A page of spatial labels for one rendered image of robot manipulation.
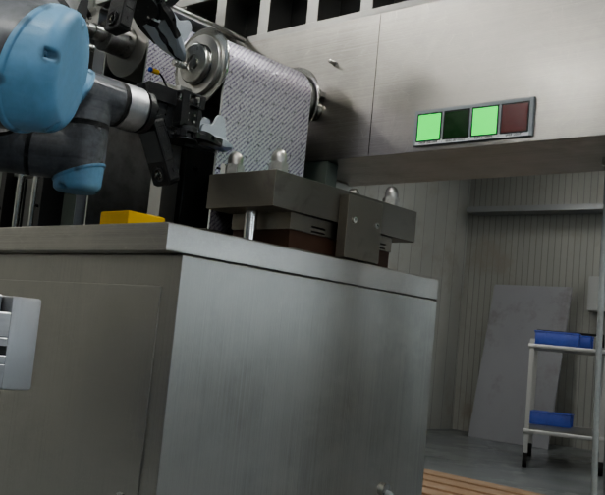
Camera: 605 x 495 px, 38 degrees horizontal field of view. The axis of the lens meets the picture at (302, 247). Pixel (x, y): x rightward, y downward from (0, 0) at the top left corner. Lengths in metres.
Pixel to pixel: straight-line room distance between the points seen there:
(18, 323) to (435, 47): 1.10
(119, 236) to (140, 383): 0.21
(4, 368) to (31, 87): 0.27
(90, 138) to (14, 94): 0.60
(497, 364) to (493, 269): 1.18
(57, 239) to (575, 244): 8.44
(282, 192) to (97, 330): 0.37
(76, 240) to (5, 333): 0.49
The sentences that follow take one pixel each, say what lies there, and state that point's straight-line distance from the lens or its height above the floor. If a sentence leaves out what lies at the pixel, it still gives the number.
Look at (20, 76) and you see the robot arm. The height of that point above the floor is 0.96.
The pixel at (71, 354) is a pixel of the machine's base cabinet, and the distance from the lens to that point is 1.40.
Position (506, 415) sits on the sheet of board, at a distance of 9.14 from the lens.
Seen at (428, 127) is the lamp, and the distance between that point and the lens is 1.72.
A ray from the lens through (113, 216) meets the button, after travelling 1.35.
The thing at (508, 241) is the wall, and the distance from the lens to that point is 9.91.
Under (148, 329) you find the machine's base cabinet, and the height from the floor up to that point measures 0.75.
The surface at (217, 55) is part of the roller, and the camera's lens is 1.66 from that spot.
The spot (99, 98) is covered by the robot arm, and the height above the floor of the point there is 1.10.
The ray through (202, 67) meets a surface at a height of 1.24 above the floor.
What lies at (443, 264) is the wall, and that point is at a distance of 9.70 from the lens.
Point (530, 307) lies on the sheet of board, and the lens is 9.33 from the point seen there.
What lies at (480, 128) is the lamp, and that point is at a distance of 1.65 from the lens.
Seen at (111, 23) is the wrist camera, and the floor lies 1.27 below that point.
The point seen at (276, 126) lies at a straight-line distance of 1.73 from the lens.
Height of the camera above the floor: 0.75
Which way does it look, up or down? 6 degrees up
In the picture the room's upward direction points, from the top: 6 degrees clockwise
